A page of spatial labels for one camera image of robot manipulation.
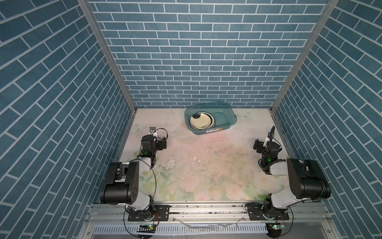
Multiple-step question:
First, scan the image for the cream plate with black patch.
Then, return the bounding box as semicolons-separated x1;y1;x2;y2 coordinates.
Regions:
190;112;215;130

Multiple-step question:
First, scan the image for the teal translucent plastic bin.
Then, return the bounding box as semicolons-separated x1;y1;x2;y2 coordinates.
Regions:
185;102;237;135

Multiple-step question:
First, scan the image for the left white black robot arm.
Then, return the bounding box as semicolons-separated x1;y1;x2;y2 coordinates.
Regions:
100;135;167;213

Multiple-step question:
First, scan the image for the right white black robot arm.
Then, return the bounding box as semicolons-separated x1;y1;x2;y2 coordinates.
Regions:
253;137;331;213

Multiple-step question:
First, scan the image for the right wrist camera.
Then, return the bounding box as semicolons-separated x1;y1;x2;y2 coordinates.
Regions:
263;137;273;147

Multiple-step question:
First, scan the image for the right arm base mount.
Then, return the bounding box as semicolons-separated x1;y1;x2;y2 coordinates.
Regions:
244;203;289;221

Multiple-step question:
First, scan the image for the aluminium front rail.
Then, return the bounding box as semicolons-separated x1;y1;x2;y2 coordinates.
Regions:
79;201;340;239

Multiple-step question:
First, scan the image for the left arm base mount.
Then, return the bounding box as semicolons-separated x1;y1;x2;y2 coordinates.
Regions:
125;205;170;222

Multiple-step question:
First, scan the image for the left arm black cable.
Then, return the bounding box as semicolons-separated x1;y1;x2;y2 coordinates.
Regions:
123;127;168;237

